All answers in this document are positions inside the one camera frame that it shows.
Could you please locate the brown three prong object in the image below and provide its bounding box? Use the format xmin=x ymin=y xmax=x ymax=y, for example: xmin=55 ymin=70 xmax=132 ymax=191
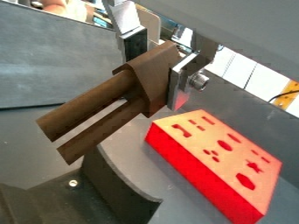
xmin=36 ymin=41 xmax=180 ymax=164

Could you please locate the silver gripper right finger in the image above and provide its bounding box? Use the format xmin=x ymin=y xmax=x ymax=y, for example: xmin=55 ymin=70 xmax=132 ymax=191
xmin=167 ymin=33 xmax=219 ymax=110

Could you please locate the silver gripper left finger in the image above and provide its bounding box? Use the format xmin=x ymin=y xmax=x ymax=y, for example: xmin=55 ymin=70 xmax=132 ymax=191
xmin=102 ymin=0 xmax=147 ymax=61

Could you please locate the red foam shape board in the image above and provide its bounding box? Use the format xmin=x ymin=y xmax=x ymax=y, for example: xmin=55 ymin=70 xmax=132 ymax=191
xmin=144 ymin=109 xmax=282 ymax=224

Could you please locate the dark grey curved fixture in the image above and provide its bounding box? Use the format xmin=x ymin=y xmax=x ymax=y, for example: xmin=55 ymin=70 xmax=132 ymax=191
xmin=0 ymin=147 xmax=163 ymax=224

